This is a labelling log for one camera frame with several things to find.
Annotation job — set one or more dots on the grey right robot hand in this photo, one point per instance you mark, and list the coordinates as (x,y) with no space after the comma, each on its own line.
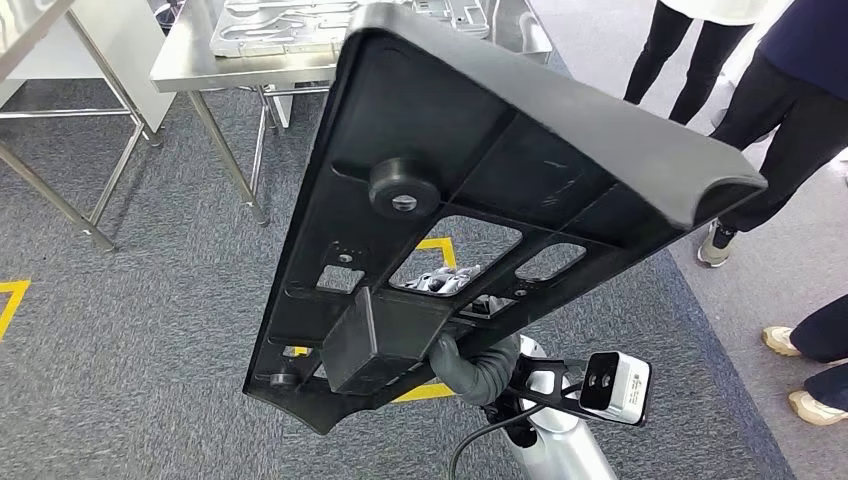
(460,374)

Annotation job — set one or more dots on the black plastic plate frame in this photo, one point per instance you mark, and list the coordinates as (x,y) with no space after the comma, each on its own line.
(530,132)

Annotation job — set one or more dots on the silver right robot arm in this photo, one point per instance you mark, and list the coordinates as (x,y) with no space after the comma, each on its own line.
(563,450)

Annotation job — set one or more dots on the stainless steel workbench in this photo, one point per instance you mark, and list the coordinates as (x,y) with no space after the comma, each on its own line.
(199,73)

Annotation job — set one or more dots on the person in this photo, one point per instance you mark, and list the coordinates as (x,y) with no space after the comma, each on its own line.
(702,53)
(821,331)
(795,132)

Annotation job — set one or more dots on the stamped aluminium panel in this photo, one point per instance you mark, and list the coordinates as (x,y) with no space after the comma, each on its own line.
(278,30)

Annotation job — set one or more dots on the white cabinet box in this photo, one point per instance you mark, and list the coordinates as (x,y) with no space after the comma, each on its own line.
(132,60)

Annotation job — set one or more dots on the black camera bracket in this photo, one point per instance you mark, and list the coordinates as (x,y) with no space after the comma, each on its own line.
(550,405)

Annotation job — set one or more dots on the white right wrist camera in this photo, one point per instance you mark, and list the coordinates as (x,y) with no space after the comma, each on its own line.
(626,391)

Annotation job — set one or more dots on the steel frame table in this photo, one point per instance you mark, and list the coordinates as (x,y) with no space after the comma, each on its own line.
(60,199)

